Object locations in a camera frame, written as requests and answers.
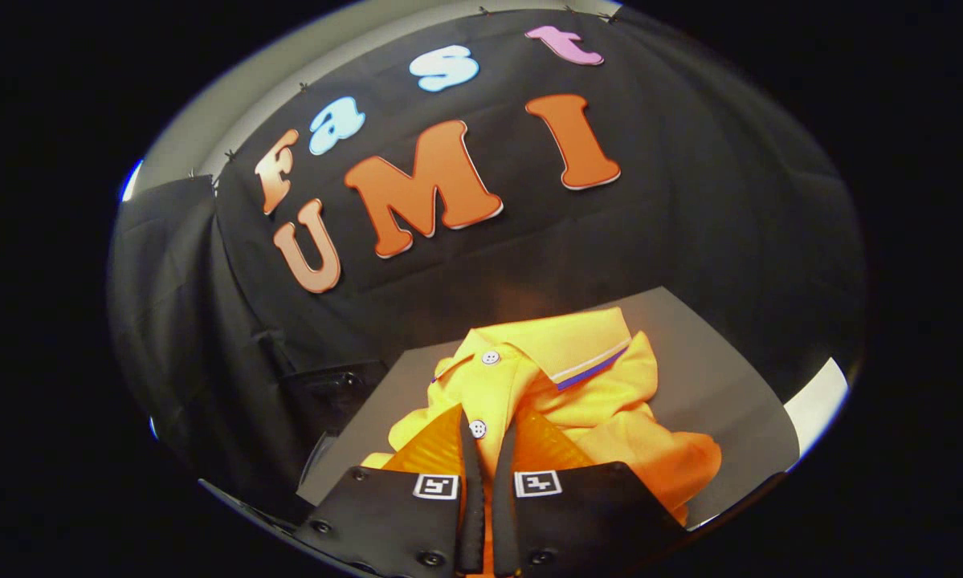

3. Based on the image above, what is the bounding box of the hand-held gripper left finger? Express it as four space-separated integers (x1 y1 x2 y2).
295 404 488 578

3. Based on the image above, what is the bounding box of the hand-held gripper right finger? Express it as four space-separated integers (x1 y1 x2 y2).
491 408 688 578

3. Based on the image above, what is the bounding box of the yellow polo shirt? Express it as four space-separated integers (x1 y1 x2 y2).
361 307 724 576

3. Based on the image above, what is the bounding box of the white panel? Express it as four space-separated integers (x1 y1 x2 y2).
785 357 850 460

